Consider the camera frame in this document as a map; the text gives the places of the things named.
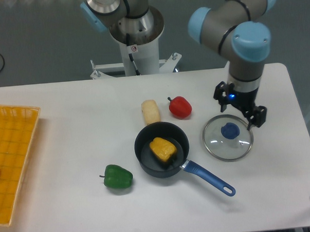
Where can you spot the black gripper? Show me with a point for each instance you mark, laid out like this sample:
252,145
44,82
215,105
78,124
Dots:
241,95

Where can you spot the glass pot lid blue knob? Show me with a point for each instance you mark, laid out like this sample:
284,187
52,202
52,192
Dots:
227,138

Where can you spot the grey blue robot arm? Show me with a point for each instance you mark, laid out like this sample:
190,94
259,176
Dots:
232,31

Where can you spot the red bell pepper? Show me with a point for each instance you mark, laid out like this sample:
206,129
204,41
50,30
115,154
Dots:
179,107

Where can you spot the yellow bell pepper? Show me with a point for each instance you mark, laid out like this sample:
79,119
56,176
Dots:
163,150

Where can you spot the green bell pepper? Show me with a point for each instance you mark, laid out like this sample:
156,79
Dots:
116,177

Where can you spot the yellow woven basket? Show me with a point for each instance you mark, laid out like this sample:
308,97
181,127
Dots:
17,129

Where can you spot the dark saucepan blue handle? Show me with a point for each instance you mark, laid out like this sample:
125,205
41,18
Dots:
175,135

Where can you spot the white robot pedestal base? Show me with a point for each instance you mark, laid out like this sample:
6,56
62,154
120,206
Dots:
139,48

